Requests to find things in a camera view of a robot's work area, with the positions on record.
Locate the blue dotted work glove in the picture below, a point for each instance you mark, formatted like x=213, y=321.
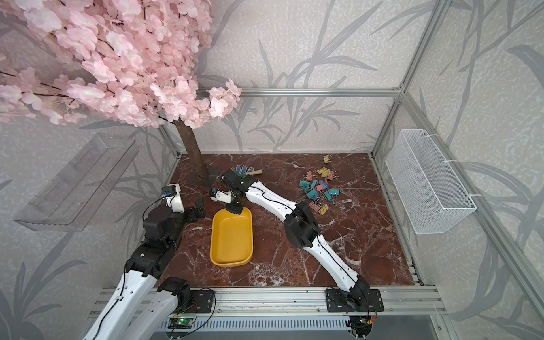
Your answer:
x=243, y=170

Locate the left green circuit board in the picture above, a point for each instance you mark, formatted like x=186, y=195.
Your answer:
x=181, y=323

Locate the right circuit board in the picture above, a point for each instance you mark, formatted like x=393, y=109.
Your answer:
x=360, y=327

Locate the yellow plastic storage tray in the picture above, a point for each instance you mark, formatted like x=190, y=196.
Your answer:
x=232, y=241

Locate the pink blossom artificial tree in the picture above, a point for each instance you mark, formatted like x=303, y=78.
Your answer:
x=141, y=57

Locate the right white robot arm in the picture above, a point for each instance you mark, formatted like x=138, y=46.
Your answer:
x=302, y=231

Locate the green wooden-handled garden tool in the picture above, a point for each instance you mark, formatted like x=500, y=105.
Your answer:
x=254, y=172

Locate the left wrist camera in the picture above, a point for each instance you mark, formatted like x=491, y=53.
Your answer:
x=172, y=196

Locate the aluminium front rail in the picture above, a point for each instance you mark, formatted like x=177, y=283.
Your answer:
x=290, y=309

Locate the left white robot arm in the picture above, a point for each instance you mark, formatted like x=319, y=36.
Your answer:
x=163, y=230

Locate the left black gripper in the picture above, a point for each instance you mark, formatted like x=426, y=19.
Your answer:
x=200, y=211

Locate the white wire mesh basket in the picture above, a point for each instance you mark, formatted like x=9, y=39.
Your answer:
x=431, y=192

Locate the clear acrylic wall shelf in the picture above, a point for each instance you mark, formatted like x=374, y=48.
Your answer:
x=71, y=199

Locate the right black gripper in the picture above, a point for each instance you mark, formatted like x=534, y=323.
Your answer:
x=234, y=210

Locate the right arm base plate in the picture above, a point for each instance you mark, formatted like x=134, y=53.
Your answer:
x=339, y=301

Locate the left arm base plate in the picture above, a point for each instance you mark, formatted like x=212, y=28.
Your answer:
x=202, y=302

